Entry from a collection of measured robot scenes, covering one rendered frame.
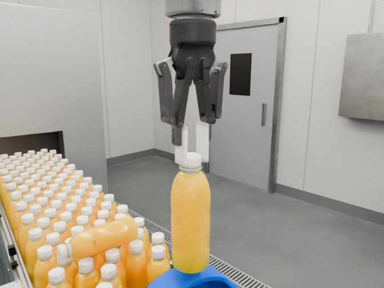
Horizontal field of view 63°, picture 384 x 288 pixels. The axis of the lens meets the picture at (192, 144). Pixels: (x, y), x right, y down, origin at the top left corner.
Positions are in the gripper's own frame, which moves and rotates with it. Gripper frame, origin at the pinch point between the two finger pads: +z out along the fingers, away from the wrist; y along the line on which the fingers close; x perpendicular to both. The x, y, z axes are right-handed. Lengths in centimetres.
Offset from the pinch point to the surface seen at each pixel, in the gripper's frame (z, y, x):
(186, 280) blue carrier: 26.1, -2.0, -1.4
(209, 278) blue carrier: 26.9, 2.7, -2.4
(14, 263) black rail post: 60, -27, 79
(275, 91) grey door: 21, 276, 221
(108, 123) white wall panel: 86, 143, 456
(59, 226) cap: 39, -13, 58
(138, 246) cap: 38, 3, 32
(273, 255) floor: 153, 169, 117
